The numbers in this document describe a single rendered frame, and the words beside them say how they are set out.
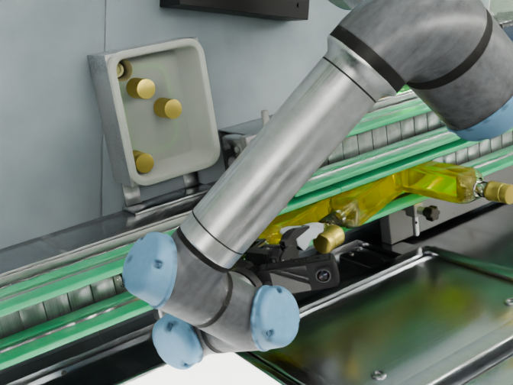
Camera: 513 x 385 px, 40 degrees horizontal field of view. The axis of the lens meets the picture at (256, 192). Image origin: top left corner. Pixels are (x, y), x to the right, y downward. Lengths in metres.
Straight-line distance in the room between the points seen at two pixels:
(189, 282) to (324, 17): 0.84
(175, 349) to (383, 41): 0.46
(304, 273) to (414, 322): 0.22
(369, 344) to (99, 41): 0.66
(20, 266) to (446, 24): 0.70
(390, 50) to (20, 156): 0.69
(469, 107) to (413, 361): 0.39
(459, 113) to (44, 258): 0.65
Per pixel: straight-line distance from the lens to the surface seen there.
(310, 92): 0.75
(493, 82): 0.82
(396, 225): 1.50
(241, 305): 0.83
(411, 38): 0.74
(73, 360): 1.29
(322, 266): 1.02
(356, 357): 1.07
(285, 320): 0.86
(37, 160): 1.23
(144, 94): 1.21
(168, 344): 0.93
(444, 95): 0.81
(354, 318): 1.17
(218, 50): 1.35
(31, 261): 1.13
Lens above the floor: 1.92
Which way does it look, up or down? 55 degrees down
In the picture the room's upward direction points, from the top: 107 degrees clockwise
